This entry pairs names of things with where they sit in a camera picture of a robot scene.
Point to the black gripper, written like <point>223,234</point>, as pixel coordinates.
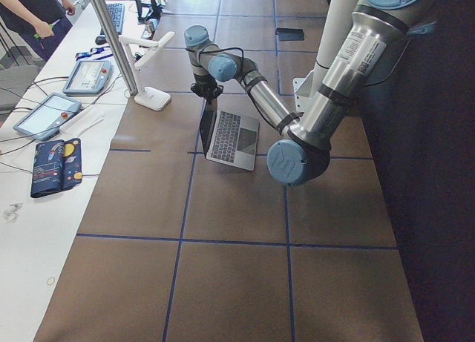
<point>208,90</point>

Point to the grey laptop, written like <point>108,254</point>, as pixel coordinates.
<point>227,138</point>

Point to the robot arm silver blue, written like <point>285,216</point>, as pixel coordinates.
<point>356,34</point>

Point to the white desk lamp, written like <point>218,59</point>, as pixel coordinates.
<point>147,96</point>

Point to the teach pendant far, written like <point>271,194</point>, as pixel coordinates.
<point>88,77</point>

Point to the teach pendant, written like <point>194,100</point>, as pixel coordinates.
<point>88,77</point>
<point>44,121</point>

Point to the black keyboard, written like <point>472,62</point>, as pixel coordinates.
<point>117,13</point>

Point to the teach pendant near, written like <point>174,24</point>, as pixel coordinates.
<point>44,121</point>

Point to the navy space pattern pouch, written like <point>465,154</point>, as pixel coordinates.
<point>57,166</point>

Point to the person in dark clothes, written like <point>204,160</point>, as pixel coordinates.
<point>42,24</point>

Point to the aluminium frame post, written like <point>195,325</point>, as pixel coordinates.
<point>105,20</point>

